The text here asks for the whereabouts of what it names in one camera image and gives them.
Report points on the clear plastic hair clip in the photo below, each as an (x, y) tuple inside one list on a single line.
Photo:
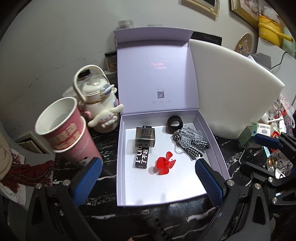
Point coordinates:
[(188, 137)]

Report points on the black white gingham scrunchie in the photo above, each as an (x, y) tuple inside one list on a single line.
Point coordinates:
[(193, 151)]

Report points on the black lip gloss box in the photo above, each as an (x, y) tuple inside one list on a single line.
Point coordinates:
[(141, 157)]

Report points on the red fringed cloth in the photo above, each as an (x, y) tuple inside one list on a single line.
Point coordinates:
[(14, 174)]

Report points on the white refrigerator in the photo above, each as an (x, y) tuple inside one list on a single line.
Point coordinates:
[(284, 70)]

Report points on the gold framed picture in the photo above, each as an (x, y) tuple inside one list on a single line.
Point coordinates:
[(248, 10)]

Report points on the yellow pot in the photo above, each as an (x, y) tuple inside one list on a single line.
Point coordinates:
[(271, 31)]

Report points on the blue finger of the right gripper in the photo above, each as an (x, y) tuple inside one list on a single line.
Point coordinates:
[(269, 142)]

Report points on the beige scarf on chair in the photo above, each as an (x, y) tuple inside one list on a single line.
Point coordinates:
[(4, 155)]

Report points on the red propeller fan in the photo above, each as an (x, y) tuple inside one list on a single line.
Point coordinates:
[(164, 164)]

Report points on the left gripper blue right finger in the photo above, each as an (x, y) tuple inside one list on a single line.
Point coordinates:
[(212, 181)]

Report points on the open lavender gift box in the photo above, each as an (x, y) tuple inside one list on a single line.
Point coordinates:
[(156, 80)]

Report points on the upper pink paper cup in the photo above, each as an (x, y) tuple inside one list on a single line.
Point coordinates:
[(60, 124)]

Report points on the woven round wall plate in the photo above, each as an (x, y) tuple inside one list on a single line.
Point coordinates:
[(244, 44)]

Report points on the glass jar behind box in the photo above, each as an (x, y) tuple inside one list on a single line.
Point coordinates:
[(111, 60)]

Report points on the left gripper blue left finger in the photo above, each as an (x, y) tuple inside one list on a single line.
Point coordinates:
[(84, 181)]

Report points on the black tape roll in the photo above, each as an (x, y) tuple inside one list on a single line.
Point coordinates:
[(174, 123)]

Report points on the white intercom wall panel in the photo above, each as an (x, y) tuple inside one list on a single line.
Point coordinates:
[(210, 6)]

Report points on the smoky transparent square box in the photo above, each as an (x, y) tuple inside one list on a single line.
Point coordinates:
[(145, 137)]

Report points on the green white medicine box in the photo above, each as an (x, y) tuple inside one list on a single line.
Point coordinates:
[(250, 131)]

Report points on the white Cinnamoroll water bottle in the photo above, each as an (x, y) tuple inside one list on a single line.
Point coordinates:
[(97, 99)]

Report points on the white foam board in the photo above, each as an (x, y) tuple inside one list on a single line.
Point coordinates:
[(233, 90)]

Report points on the lower pink panda cup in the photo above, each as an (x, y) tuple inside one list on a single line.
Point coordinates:
[(82, 151)]

